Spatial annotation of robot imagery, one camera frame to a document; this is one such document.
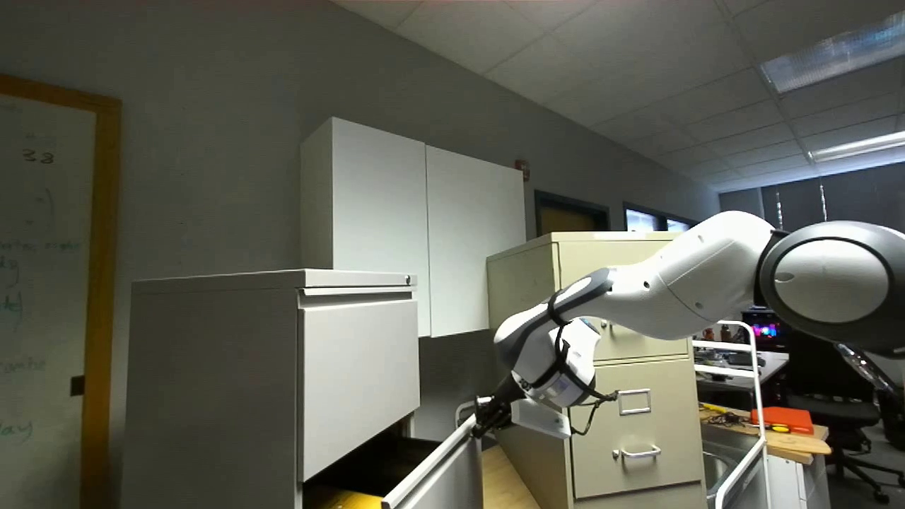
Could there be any grey filing cabinet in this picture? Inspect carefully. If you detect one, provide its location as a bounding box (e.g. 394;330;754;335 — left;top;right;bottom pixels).
122;266;423;509

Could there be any grey upper cabinet drawer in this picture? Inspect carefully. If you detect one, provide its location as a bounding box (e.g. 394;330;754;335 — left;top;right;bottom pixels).
296;270;423;484

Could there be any black office chair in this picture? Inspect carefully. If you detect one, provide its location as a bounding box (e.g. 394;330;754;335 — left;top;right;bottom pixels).
785;332;905;502

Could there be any orange box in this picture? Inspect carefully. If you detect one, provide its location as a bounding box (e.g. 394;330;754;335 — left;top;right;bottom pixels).
750;405;816;439

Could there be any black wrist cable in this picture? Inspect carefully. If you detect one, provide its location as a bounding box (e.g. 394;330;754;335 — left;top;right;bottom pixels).
549;318;621;439

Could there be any white metal rail frame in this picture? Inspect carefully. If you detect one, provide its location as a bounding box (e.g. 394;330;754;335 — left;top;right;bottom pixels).
689;316;773;509

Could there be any beige metal filing cabinet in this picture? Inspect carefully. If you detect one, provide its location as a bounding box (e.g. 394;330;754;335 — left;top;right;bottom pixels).
483;229;712;509

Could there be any glowing computer monitor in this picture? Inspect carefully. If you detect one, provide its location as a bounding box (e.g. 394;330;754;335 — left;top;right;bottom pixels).
741;304;791;354

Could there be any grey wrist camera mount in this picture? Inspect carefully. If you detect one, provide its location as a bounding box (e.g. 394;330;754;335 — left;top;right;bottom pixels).
510;395;576;440

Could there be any white wall cabinet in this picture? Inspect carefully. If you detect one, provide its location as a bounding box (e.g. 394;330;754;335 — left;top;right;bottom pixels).
300;115;529;342

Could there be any yellow hand tool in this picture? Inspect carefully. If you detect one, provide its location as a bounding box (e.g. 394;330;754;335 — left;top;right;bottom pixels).
702;402;758;427

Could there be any wooden work table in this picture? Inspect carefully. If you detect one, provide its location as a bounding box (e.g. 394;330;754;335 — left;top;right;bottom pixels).
698;398;835;465

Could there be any yellow item inside drawer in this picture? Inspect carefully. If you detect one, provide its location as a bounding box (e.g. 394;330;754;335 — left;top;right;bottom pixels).
317;485;391;509

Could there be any wood framed whiteboard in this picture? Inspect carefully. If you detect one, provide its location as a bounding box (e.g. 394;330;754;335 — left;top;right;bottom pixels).
0;71;128;509

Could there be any grey bottom cabinet drawer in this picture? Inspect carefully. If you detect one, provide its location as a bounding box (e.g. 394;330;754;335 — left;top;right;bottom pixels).
314;409;488;509

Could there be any long fluorescent ceiling light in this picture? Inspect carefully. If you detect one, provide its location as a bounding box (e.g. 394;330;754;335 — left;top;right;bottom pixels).
805;126;905;167

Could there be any dark door frame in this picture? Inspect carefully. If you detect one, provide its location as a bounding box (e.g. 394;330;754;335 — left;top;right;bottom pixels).
531;190;611;238

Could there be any dark window row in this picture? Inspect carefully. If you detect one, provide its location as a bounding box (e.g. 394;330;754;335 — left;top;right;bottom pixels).
621;204;696;238

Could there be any ceiling light panel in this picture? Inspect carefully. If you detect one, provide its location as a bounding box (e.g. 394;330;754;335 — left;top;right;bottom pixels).
758;7;905;96

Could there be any grey cabinet drawer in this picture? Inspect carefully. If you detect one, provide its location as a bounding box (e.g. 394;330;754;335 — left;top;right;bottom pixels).
314;409;488;509
296;270;423;484

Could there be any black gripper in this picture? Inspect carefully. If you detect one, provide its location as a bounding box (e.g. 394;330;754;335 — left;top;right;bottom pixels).
473;372;529;439

